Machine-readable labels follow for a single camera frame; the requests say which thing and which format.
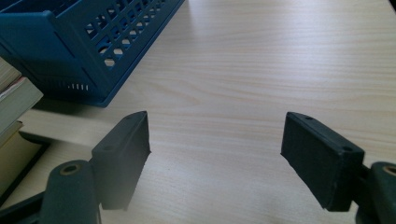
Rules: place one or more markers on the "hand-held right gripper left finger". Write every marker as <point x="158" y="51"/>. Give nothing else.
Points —
<point x="120" y="161"/>

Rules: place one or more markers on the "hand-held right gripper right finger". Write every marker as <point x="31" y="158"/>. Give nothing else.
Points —
<point x="323" y="165"/>

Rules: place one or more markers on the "black book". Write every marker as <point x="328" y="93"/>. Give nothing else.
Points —
<point x="15" y="161"/>

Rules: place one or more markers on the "yellow book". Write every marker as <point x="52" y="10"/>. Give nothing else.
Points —
<point x="9" y="136"/>

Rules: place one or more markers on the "red illustrated book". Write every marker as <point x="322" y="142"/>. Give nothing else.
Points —
<point x="15" y="105"/>

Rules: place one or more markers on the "blue book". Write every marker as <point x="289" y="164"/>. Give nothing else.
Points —
<point x="7" y="74"/>

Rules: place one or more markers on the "blue plastic file rack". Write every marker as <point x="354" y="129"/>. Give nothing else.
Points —
<point x="31" y="37"/>

